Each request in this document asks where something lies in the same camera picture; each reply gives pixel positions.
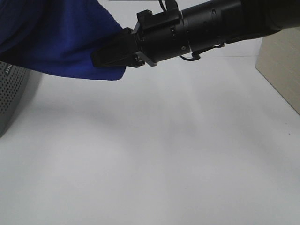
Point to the blue towel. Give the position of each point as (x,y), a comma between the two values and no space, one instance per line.
(56,37)

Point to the beige storage box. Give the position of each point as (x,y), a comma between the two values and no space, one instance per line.
(279,63)

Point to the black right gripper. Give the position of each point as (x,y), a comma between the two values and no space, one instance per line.
(159,37)

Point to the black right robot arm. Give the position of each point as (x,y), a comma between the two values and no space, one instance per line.
(194,30)

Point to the grey perforated plastic basket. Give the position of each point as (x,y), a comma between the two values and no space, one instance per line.
(13,80)

